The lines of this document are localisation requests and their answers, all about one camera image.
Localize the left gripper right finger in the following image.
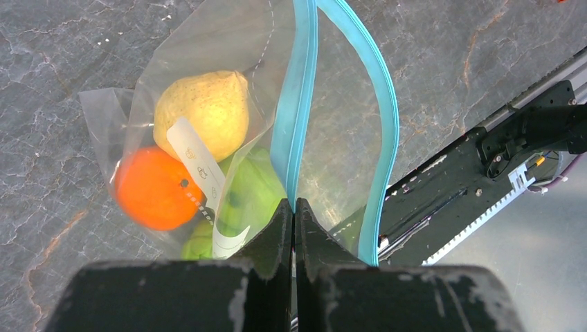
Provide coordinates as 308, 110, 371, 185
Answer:
295, 199, 524, 331

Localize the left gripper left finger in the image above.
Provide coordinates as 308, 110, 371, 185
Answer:
46, 200, 294, 331

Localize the green apple toy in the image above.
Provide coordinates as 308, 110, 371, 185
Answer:
217, 147, 286, 240

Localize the orange fruit toy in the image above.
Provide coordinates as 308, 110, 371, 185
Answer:
114, 146, 206, 231

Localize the clear zip top bag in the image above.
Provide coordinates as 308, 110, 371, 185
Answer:
79, 1, 399, 266

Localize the yellow lemon toy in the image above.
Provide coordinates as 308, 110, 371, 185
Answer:
153, 71, 249, 162

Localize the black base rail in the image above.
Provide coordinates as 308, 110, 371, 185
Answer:
329, 80, 587, 268

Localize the white cable duct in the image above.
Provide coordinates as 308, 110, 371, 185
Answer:
422, 163, 535, 266

